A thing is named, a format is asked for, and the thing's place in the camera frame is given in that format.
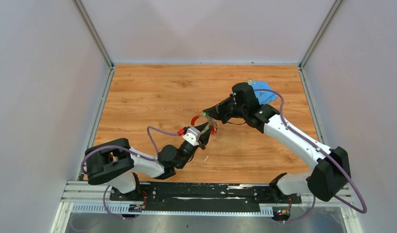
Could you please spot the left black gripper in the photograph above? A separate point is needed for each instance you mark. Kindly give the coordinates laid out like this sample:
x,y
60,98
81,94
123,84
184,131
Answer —
x,y
203,138

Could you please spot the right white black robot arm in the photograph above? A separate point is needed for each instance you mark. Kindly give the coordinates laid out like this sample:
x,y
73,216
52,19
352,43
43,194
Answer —
x,y
329,168

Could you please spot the blue folded cloth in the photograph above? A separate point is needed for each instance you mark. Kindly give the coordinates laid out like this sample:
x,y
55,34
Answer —
x,y
264,97

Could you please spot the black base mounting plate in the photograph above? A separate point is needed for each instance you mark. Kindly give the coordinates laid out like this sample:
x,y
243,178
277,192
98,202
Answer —
x,y
205,197

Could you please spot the bunch of coloured keys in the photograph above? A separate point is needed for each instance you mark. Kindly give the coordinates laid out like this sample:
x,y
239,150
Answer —
x,y
211,123

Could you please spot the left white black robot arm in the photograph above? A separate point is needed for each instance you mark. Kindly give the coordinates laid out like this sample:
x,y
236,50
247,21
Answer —
x,y
117,164

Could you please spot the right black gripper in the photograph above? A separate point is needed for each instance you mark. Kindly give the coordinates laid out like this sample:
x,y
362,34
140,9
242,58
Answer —
x,y
218,111

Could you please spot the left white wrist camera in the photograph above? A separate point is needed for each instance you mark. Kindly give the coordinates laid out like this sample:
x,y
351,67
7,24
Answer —
x,y
190,134

